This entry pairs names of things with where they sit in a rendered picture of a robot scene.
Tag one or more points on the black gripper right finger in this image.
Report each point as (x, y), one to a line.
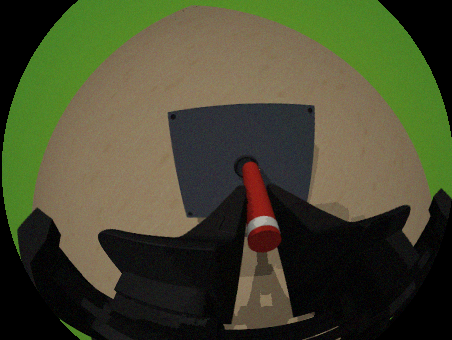
(317, 247)

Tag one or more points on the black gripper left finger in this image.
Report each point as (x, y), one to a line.
(209, 256)

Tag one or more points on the red peg with white band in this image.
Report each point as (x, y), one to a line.
(262, 230)

